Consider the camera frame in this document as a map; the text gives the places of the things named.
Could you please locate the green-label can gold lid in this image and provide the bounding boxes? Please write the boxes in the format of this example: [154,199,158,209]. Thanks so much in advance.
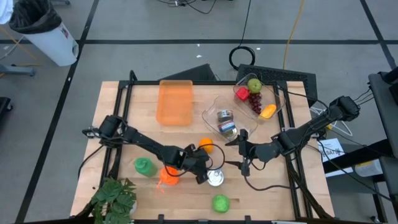
[216,109,234,123]

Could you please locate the orange toy fruit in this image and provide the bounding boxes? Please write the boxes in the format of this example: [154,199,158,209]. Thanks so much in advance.
[198,138,215,154]

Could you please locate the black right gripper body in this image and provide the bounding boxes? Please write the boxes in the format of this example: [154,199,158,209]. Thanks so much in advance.
[245,139,274,163]

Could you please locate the green-label can silver lid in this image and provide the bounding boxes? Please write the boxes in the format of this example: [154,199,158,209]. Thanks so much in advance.
[206,169,225,187]

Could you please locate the black flat panel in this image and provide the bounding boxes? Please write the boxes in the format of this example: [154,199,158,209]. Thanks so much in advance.
[158,63,218,82]

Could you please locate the yellow floor cable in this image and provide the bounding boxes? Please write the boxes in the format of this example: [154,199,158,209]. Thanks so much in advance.
[282,0,307,70]

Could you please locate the white trash can black bag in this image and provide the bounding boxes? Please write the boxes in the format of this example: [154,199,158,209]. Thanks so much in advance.
[8,0,80,67]

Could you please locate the black left base cable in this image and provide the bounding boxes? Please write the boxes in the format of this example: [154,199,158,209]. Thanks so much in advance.
[77,144,105,180]

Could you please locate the red toy bell pepper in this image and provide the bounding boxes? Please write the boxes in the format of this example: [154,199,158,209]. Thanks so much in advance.
[235,86,251,102]

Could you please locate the yellow orange toy mango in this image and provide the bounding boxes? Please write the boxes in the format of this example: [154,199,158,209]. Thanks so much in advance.
[259,104,277,120]

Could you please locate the black floor cable bundle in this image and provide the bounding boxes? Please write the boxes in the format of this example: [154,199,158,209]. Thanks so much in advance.
[157,0,218,15]

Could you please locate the white cloth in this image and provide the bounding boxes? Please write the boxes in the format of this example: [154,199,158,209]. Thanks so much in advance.
[0,0,14,25]

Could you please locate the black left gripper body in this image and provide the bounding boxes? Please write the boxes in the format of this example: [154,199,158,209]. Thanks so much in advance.
[183,144,208,174]

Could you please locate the black perforated computer case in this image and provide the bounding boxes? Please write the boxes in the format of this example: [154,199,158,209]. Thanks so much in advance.
[236,63,318,106]

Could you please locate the green monstera plant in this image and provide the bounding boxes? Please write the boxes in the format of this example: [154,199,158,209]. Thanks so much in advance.
[90,177,137,224]

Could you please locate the white box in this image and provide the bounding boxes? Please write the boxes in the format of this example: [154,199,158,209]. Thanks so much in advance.
[354,159,384,178]

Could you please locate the green yarn toy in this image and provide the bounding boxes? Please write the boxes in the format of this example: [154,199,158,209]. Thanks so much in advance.
[134,157,158,179]

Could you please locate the black coiled floor cable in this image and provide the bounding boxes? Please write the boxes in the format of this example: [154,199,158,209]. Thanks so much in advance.
[228,0,256,71]

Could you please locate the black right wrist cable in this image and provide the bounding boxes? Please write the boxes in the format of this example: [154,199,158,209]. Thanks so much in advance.
[242,155,301,191]

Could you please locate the dark red toy grapes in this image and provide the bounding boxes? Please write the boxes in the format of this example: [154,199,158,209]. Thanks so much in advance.
[248,92,263,115]

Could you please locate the orange translucent plastic bin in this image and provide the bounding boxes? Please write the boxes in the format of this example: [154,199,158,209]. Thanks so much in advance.
[155,80,194,127]

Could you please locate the blue-label can gold lid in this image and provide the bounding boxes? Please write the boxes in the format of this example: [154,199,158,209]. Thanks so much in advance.
[216,120,239,141]

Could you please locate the black rolling stand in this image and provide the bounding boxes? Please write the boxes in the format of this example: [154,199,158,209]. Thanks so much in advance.
[0,96,13,125]

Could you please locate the black metal rig frame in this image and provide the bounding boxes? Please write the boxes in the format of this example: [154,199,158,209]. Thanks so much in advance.
[104,70,335,224]

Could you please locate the bright green toy apple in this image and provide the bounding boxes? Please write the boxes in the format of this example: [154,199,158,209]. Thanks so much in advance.
[211,194,231,214]

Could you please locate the white printed paper sheet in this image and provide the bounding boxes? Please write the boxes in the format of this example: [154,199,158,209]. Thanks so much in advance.
[317,138,346,163]

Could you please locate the grey metal stand base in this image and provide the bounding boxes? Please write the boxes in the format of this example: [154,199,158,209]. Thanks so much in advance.
[0,63,36,77]

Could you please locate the black side desk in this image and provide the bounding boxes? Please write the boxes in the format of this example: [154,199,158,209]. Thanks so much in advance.
[322,67,398,224]

